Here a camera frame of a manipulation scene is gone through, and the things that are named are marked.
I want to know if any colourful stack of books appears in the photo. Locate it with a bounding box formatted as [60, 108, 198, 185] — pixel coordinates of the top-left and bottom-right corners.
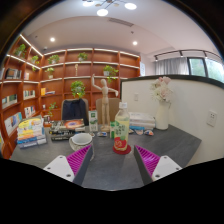
[16, 116, 48, 149]

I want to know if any ceiling air vent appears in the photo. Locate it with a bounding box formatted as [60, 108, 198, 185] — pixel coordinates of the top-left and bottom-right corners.
[108, 17, 135, 28]

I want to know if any branched ceiling lamp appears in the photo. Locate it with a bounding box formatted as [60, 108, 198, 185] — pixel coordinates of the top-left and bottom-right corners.
[82, 0, 138, 17]

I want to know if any thick black book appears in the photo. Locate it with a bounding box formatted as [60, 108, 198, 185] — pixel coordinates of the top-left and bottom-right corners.
[49, 128, 84, 141]

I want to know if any small green and white carton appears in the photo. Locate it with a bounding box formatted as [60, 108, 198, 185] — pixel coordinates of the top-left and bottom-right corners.
[109, 121, 117, 139]

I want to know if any white vase with pale flowers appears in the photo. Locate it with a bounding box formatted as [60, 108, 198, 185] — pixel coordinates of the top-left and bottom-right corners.
[149, 75, 174, 131]

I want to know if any tall green and white carton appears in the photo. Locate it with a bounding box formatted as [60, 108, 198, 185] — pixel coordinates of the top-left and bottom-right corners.
[88, 110, 100, 133]

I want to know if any tan chair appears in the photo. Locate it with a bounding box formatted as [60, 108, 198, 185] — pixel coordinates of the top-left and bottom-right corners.
[95, 97, 122, 126]

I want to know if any flat round red coaster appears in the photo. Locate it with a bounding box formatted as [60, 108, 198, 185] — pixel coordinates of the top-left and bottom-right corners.
[112, 143, 132, 156]

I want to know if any wooden artist mannequin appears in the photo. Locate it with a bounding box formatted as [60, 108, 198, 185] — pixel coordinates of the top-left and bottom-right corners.
[91, 73, 120, 133]

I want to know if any grey curtain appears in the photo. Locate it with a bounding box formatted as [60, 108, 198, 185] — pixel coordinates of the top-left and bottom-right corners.
[154, 57, 190, 76]

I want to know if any stack of white tissue packs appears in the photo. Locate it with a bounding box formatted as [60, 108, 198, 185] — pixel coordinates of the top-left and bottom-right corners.
[128, 111, 157, 131]

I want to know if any white wall socket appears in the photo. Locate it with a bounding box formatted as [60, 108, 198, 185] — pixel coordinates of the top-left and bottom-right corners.
[206, 109, 218, 128]

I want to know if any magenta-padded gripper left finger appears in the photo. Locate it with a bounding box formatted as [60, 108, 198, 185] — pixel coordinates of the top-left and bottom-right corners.
[43, 143, 95, 187]

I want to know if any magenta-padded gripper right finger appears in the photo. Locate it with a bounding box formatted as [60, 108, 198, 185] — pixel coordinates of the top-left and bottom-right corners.
[133, 144, 183, 186]

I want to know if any chair with dark jacket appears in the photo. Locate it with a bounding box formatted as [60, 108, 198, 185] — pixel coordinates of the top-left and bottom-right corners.
[60, 98, 90, 127]

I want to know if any black ceiling track rail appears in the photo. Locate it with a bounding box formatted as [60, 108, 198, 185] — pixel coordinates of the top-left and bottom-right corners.
[153, 49, 223, 63]

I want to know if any white mug with triangle pattern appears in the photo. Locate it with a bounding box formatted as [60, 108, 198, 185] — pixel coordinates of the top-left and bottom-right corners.
[68, 132, 95, 161]

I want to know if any dark-framed window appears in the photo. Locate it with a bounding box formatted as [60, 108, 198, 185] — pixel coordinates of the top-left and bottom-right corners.
[187, 57, 224, 84]

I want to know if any wooden shelf unit with books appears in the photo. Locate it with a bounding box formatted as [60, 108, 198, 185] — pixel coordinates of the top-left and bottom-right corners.
[0, 33, 142, 159]

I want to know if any clear bottle with yellow drink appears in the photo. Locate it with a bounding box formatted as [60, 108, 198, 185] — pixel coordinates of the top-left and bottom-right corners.
[113, 101, 131, 153]

